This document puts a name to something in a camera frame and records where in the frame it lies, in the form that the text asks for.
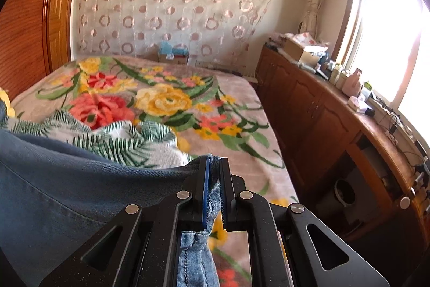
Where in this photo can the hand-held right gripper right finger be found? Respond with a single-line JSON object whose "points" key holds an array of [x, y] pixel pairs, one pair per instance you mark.
{"points": [[223, 196]]}

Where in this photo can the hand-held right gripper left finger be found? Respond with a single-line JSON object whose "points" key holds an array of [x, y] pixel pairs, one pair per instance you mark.
{"points": [[205, 196]]}

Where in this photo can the blue denim pants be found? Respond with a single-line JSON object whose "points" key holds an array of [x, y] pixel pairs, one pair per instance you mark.
{"points": [[67, 179]]}

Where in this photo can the floral plush blanket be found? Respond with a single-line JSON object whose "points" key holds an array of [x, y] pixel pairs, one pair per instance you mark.
{"points": [[208, 105]]}

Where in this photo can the green leaf print sheet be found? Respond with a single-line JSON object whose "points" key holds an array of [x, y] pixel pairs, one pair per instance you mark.
{"points": [[111, 142]]}

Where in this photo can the white round pot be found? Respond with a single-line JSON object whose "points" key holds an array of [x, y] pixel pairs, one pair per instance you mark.
{"points": [[344, 191]]}

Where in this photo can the long wooden cabinet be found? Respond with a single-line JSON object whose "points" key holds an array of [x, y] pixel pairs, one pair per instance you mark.
{"points": [[319, 112]]}

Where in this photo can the small box with blue contents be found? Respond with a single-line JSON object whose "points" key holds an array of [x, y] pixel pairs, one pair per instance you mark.
{"points": [[173, 53]]}

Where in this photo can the cardboard box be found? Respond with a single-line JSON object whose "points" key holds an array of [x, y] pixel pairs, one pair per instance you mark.
{"points": [[297, 50]]}

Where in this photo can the pink bottle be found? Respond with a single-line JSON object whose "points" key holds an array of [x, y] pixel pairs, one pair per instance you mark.
{"points": [[352, 82]]}

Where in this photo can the yellow plush item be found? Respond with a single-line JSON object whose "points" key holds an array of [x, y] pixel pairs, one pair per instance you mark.
{"points": [[7, 105]]}

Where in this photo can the bright window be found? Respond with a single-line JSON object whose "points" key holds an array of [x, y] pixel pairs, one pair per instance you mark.
{"points": [[386, 38]]}

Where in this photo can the wooden wardrobe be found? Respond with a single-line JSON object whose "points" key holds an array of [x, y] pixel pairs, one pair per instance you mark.
{"points": [[27, 38]]}

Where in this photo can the circle pattern wall curtain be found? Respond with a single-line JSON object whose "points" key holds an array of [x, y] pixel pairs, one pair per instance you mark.
{"points": [[168, 4]]}

